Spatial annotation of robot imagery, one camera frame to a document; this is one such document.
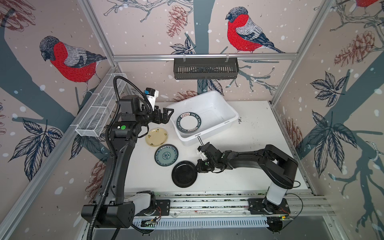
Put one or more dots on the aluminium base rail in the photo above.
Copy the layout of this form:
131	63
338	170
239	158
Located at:
228	204

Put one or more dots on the black round plate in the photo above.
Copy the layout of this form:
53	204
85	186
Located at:
184	174

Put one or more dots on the teal patterned small plate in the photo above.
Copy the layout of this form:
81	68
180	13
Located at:
166	155

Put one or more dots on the white mesh wall shelf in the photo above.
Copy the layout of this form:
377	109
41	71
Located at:
100	110

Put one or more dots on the large green rimmed plate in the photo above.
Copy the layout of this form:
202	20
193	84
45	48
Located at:
188	122

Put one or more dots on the yellow translucent plate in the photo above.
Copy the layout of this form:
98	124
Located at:
156	137

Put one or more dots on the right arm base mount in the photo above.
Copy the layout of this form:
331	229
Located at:
258	206

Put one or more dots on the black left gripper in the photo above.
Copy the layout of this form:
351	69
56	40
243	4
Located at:
165	117

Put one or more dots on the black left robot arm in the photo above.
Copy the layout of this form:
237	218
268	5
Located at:
109	208

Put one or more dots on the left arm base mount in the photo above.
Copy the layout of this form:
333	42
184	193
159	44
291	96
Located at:
160	208

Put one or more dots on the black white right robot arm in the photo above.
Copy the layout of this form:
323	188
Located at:
277	165

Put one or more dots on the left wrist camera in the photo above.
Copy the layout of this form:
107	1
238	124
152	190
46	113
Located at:
151	95

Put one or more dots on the white plastic bin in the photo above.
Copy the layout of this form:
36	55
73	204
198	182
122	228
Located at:
216	114

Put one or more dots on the black hanging wire basket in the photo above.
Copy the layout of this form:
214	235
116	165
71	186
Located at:
206	68

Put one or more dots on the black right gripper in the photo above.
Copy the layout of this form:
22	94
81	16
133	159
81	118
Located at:
201	167

